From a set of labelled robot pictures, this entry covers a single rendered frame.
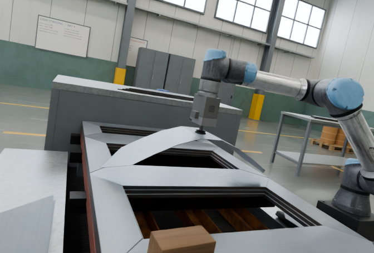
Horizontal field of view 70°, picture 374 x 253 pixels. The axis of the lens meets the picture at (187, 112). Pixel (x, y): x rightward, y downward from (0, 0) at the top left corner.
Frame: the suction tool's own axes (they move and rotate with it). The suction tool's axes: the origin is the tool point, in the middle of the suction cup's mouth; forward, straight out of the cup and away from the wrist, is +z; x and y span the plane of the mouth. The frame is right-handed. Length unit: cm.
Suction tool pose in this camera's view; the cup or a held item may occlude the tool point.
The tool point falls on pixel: (199, 136)
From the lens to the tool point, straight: 99.5
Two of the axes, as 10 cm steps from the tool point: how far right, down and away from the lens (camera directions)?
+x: 8.6, 1.0, 5.0
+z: -1.8, 9.8, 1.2
